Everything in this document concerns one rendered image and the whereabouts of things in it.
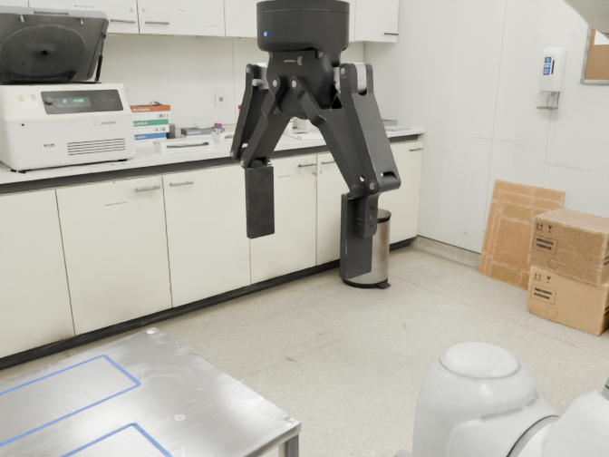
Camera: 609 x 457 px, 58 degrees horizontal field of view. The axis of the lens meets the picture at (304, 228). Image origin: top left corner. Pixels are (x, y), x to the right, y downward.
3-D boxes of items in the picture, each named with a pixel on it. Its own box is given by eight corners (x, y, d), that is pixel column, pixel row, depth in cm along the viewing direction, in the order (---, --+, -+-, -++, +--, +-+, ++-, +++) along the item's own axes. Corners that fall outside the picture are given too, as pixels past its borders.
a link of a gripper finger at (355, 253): (368, 188, 44) (374, 189, 43) (365, 269, 46) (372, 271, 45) (340, 193, 42) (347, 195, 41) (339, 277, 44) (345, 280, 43)
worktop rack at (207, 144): (160, 154, 284) (159, 142, 282) (155, 151, 292) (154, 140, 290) (214, 150, 298) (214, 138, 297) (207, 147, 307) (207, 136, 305)
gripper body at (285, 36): (374, -2, 43) (370, 119, 45) (305, 6, 49) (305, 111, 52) (299, -9, 38) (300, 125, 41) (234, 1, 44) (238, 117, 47)
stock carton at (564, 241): (626, 273, 290) (635, 223, 282) (598, 286, 274) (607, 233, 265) (555, 253, 321) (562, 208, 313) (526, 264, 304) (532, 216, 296)
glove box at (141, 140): (129, 149, 301) (128, 135, 299) (119, 146, 310) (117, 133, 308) (167, 144, 317) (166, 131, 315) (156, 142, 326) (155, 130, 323)
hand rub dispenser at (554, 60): (552, 96, 305) (558, 46, 298) (533, 95, 314) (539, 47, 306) (563, 95, 313) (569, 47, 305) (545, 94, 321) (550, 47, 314)
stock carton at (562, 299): (620, 318, 301) (629, 271, 293) (599, 336, 281) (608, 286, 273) (546, 296, 330) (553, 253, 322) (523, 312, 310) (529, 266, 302)
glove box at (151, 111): (131, 121, 300) (130, 102, 297) (123, 119, 309) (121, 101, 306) (173, 118, 314) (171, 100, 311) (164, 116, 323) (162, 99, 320)
